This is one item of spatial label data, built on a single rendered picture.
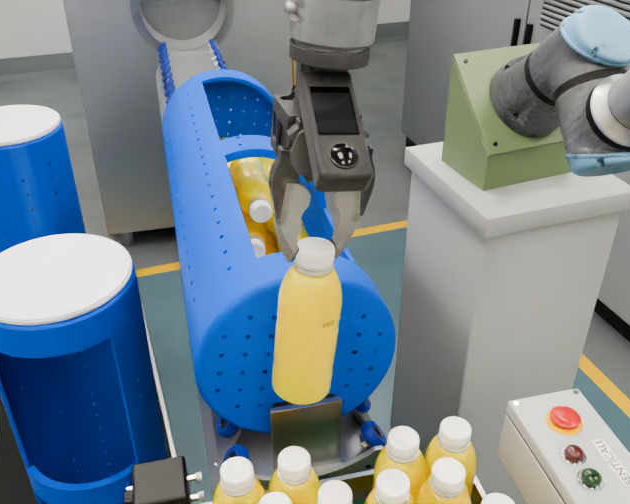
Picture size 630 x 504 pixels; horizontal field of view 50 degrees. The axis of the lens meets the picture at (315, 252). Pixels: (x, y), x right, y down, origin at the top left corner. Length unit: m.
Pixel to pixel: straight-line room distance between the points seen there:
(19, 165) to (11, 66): 4.10
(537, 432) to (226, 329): 0.40
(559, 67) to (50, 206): 1.36
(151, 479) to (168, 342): 1.80
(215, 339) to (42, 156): 1.13
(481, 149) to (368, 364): 0.48
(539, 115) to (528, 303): 0.37
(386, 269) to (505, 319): 1.75
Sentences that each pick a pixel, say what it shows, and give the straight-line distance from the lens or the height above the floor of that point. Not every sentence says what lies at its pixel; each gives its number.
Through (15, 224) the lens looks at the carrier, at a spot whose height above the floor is 0.80.
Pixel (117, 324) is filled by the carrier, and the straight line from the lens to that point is 1.24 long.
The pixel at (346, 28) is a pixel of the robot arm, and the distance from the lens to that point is 0.58.
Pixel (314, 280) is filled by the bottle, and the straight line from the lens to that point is 0.67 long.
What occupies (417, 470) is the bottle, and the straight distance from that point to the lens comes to 0.88.
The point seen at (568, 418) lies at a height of 1.11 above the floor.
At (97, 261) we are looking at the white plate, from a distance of 1.31.
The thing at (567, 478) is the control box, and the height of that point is 1.10.
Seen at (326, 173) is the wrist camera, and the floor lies 1.48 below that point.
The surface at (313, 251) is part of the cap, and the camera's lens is 0.66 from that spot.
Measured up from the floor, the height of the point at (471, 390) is 0.73.
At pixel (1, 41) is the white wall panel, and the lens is 5.96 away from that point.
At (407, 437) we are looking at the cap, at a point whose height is 1.08.
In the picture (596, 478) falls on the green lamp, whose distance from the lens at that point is 0.84.
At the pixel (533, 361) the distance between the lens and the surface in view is 1.50.
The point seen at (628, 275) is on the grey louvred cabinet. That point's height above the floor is 0.28.
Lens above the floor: 1.72
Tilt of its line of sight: 33 degrees down
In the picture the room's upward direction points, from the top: straight up
